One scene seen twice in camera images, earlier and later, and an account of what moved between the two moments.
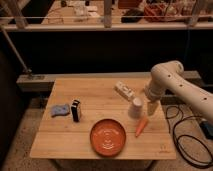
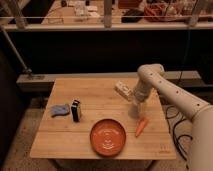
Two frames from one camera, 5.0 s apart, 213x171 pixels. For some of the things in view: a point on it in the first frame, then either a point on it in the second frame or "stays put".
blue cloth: [60, 110] stays put
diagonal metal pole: [15, 51] stays put
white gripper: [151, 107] → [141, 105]
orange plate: [108, 137] stays put
